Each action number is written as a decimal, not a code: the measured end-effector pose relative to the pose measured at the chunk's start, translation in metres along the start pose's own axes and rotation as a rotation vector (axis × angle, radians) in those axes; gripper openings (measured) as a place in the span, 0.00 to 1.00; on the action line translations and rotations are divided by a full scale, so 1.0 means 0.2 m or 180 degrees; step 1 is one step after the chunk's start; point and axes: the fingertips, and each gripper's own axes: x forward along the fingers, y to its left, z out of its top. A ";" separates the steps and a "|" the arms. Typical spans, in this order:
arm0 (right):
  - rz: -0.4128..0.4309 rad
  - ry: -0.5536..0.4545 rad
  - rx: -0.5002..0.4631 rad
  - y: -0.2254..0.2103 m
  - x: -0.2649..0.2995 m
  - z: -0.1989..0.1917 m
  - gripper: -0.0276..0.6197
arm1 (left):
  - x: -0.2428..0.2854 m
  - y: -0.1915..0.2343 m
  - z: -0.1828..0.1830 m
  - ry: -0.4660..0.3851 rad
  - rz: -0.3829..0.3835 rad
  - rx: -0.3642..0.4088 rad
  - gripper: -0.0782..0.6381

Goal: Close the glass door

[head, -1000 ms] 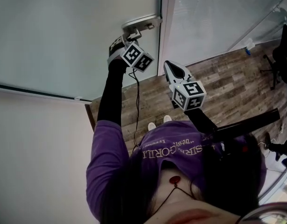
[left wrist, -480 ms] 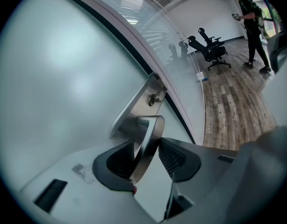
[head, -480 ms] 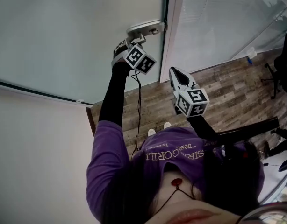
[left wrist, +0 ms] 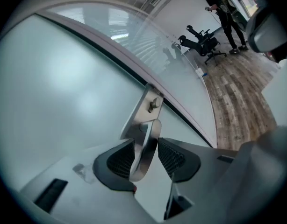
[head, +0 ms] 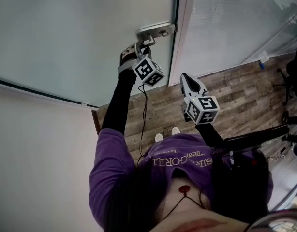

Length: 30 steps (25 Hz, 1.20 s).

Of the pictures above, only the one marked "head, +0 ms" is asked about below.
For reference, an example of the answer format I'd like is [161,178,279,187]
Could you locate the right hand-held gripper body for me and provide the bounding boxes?
[180,94,221,125]

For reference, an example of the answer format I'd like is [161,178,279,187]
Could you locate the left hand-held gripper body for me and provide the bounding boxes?
[117,56,166,87]

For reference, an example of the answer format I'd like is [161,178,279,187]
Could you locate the metal door lever handle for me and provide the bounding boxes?
[134,21,176,47]

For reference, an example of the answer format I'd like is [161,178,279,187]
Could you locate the frosted glass door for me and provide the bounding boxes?
[0,0,181,109]

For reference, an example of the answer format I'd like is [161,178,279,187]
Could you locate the person's left forearm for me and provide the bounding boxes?
[101,69,137,139]

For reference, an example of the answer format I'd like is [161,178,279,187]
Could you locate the person's right forearm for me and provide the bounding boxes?
[195,123,228,152]

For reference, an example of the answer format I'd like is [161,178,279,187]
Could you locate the person's left hand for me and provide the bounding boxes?
[119,44,139,67]

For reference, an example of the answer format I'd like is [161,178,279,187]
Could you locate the purple printed shirt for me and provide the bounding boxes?
[89,127,275,232]

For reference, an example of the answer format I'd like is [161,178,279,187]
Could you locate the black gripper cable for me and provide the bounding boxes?
[137,85,149,166]

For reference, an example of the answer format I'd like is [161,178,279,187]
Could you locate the red pendant necklace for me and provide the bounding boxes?
[160,185,205,223]

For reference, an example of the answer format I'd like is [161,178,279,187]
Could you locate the thin black floor cable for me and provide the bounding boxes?
[269,146,287,162]

